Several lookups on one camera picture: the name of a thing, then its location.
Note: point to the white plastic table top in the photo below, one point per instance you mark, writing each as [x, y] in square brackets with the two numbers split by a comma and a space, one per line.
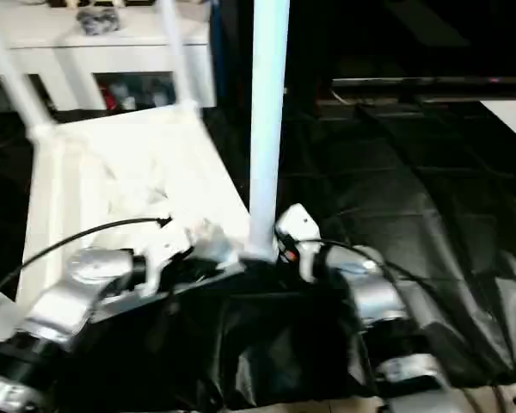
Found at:
[133, 150]

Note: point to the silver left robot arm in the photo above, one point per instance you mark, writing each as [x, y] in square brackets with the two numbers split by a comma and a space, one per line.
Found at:
[69, 292]

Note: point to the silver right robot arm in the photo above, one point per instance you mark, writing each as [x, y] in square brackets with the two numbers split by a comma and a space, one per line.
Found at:
[370, 284]

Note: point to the black mat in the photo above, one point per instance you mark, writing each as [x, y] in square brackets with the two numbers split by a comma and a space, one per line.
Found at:
[413, 215]

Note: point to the small white cup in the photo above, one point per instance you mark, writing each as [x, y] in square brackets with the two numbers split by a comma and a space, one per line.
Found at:
[128, 103]

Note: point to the red bottle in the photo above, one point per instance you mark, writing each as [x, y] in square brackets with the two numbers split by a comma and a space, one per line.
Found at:
[111, 98]

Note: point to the white cabinet with glass doors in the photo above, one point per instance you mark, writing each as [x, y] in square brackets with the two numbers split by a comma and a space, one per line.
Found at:
[133, 56]

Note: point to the black bar with red light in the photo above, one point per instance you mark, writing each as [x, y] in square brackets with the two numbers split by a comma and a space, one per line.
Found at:
[434, 86]

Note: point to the flat white board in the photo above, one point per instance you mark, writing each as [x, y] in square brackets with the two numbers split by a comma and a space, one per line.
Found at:
[511, 122]

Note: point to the dark object on cabinet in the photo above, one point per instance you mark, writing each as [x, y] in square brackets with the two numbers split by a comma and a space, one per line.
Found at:
[99, 21]

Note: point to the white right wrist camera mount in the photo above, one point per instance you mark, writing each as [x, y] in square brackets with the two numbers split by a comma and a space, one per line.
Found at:
[296, 221]

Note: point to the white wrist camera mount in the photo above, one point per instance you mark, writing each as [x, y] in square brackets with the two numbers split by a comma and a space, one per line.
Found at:
[167, 245]
[296, 221]

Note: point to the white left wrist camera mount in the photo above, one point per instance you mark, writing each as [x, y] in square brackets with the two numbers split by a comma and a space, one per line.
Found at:
[167, 245]

